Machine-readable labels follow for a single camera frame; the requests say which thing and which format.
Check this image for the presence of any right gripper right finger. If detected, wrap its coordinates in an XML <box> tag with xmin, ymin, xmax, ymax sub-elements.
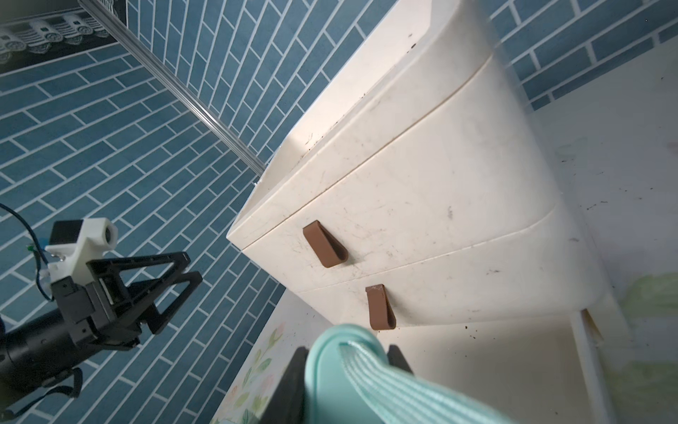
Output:
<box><xmin>387</xmin><ymin>344</ymin><xmax>413</xmax><ymax>375</ymax></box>

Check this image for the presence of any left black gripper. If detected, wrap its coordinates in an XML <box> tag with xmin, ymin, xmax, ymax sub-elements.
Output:
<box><xmin>50</xmin><ymin>251</ymin><xmax>205</xmax><ymax>352</ymax></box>

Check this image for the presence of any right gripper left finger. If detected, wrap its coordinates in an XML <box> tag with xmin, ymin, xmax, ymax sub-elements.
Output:
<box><xmin>259</xmin><ymin>347</ymin><xmax>309</xmax><ymax>424</ymax></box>

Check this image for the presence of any green umbrella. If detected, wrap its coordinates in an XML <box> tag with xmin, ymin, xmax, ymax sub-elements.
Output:
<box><xmin>303</xmin><ymin>324</ymin><xmax>513</xmax><ymax>423</ymax></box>

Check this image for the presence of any white plastic drawer cabinet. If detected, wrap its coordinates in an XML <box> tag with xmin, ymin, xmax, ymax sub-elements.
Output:
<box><xmin>228</xmin><ymin>1</ymin><xmax>607</xmax><ymax>328</ymax></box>

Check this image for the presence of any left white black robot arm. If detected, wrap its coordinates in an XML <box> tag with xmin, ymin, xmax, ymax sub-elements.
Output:
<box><xmin>1</xmin><ymin>252</ymin><xmax>203</xmax><ymax>422</ymax></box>

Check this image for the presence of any floral table mat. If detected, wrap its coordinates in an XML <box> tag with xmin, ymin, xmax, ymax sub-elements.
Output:
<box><xmin>211</xmin><ymin>31</ymin><xmax>678</xmax><ymax>424</ymax></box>

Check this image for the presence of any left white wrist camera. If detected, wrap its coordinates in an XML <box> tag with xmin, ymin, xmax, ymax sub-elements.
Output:
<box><xmin>46</xmin><ymin>218</ymin><xmax>118</xmax><ymax>285</ymax></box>

